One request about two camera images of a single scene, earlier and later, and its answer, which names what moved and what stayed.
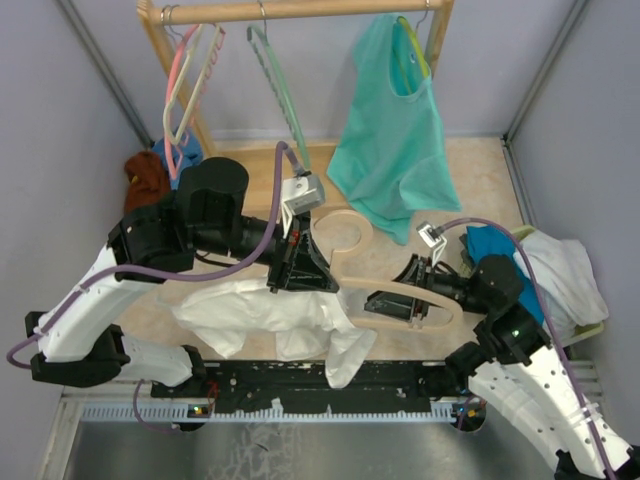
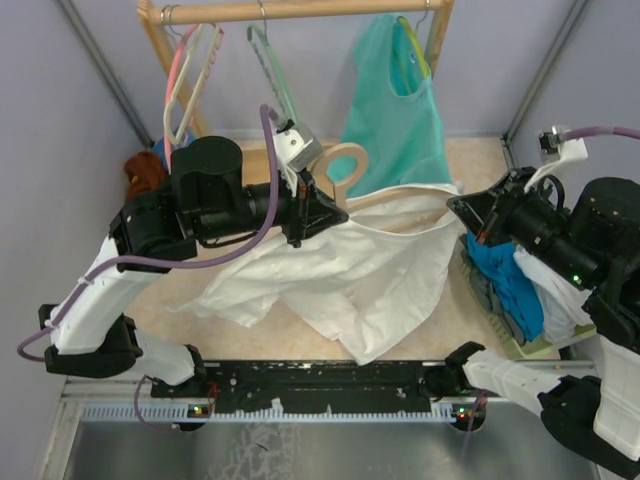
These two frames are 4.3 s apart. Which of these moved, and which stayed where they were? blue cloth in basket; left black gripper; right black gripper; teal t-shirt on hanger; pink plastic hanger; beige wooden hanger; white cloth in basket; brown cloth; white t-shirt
Moved: beige wooden hanger; white t-shirt; right black gripper; left black gripper
Stayed: brown cloth; pink plastic hanger; blue cloth in basket; teal t-shirt on hanger; white cloth in basket
